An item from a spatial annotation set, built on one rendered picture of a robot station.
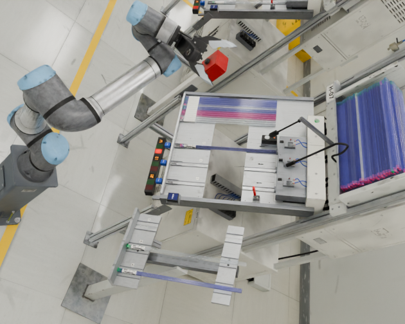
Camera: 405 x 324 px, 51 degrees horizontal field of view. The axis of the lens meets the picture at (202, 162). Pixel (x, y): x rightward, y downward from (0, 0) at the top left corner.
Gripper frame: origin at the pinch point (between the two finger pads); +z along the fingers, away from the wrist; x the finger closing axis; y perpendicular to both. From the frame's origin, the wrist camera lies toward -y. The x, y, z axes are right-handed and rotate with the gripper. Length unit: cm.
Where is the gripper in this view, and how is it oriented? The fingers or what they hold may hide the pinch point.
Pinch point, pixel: (225, 67)
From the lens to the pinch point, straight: 143.7
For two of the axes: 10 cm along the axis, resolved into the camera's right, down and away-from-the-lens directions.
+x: -5.1, 7.8, 3.7
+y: 0.0, -4.3, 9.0
